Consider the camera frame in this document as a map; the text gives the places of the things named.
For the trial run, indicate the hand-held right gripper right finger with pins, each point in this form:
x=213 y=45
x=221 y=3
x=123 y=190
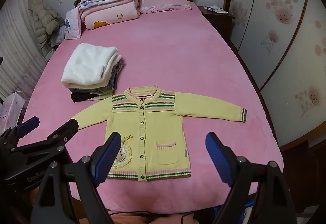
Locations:
x=216 y=160

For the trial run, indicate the small blue box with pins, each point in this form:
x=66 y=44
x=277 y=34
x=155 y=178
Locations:
x=210 y=8

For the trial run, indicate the white papers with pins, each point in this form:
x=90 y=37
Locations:
x=220 y=9

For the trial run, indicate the pink pillow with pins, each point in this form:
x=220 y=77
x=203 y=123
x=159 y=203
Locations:
x=165 y=2

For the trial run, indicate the floral sliding wardrobe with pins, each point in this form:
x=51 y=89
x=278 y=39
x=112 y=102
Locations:
x=280 y=48

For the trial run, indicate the pink folded quilt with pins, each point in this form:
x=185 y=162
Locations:
x=112 y=16

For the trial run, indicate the small pillow with blue print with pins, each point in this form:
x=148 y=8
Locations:
x=72 y=24

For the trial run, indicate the pink bed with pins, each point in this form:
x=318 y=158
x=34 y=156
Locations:
x=178 y=61

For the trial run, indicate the dark wooden nightstand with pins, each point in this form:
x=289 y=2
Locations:
x=219 y=21

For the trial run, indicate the white paper bag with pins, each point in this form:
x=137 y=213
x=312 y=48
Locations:
x=11 y=109

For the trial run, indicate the grey folded clothes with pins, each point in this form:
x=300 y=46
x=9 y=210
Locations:
x=96 y=93

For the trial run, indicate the beige down jacket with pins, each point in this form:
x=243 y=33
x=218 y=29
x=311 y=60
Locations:
x=44 y=23

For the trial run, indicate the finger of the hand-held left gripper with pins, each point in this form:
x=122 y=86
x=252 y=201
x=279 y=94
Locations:
x=26 y=126
x=63 y=132

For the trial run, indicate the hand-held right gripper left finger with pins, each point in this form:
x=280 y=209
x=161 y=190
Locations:
x=109 y=159

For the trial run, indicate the yellow striped knit cardigan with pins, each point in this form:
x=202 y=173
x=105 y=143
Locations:
x=152 y=137

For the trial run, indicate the white fleece folded garment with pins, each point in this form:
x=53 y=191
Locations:
x=86 y=63

